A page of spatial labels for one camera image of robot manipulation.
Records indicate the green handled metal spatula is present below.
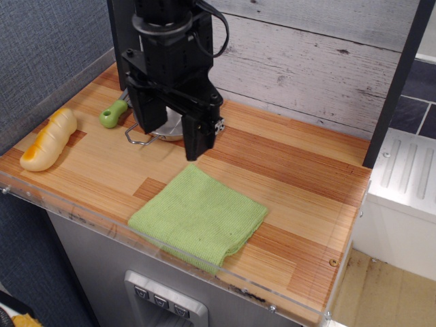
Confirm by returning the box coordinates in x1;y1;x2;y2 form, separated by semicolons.
99;96;129;129

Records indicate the black vertical frame post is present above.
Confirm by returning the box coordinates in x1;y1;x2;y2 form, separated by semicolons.
362;0;435;168

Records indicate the clear acrylic table edge guard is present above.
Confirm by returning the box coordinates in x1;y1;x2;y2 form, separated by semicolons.
0;170;333;327

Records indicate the yellow toy bread loaf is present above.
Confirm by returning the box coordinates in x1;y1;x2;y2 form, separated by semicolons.
20;108;77;172

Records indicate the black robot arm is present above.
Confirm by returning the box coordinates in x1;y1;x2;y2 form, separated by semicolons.
123;1;228;161

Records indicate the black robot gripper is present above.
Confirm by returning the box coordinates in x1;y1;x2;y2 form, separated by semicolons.
123;20;223;161

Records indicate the stainless steel two-handled bowl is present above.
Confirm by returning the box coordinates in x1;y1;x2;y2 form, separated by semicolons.
125;106;183;146

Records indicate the green cloth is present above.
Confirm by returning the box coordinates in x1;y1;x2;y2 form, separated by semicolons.
128;165;268;275

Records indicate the yellow object at bottom corner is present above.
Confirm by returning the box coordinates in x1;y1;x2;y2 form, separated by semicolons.
12;314;43;327

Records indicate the grey cabinet with dispenser panel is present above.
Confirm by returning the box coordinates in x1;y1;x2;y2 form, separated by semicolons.
46;209;324;327

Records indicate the white ribbed appliance box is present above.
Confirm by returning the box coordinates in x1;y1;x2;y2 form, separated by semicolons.
352;129;435;280

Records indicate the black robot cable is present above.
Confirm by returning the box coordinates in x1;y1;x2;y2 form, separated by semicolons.
190;0;230;59

